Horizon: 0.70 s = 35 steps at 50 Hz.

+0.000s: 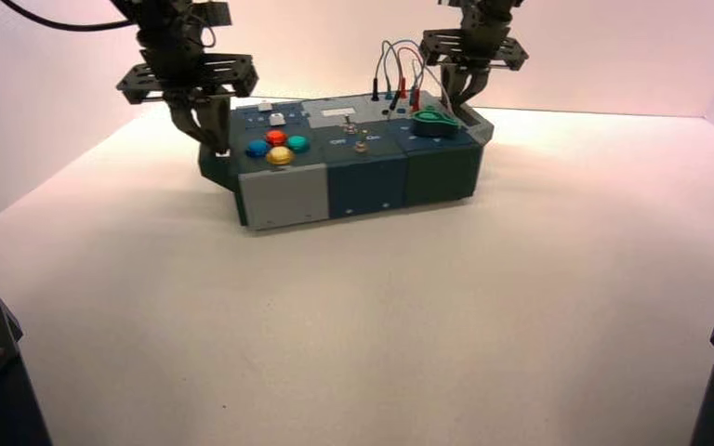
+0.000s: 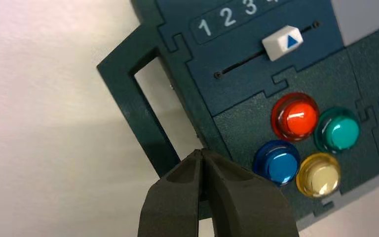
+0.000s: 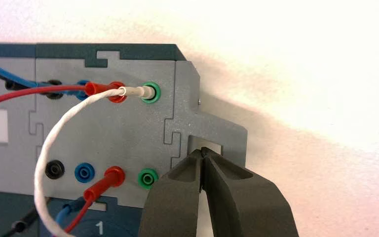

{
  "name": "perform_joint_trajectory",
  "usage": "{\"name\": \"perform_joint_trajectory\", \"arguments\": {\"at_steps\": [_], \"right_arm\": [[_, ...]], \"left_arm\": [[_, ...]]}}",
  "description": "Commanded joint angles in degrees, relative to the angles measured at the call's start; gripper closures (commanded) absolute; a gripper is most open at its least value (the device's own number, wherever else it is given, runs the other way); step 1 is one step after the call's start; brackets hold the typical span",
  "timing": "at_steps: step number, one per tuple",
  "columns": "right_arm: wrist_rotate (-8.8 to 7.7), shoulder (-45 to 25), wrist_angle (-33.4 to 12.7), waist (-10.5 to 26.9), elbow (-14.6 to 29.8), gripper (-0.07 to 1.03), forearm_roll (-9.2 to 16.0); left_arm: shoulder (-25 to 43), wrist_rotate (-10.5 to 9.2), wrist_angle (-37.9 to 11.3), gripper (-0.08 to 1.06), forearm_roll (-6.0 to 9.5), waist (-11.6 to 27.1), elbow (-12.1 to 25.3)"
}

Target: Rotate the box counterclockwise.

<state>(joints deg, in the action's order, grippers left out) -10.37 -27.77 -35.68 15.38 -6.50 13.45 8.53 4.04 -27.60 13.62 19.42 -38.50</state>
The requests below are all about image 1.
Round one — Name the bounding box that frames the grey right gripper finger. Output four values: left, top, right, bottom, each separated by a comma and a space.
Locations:
442, 64, 466, 115
458, 69, 492, 112

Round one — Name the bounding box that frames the thick black cable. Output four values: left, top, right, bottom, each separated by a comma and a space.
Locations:
0, 0, 138, 32

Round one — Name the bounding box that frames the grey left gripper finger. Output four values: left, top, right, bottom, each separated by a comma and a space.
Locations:
196, 97, 232, 155
168, 101, 220, 155

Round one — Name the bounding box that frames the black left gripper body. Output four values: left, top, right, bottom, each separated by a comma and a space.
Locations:
116, 24, 259, 106

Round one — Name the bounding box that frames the grey jumper wire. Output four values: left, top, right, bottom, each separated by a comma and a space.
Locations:
374, 39, 403, 83

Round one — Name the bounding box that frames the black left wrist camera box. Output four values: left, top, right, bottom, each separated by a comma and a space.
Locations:
193, 0, 233, 29

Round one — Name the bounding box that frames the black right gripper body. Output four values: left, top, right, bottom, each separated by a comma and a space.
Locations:
419, 8, 529, 72

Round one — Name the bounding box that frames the green rotary knob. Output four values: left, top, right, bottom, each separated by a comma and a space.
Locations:
411, 105, 460, 138

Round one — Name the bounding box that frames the dark teal grey control box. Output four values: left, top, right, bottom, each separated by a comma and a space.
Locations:
198, 92, 495, 232

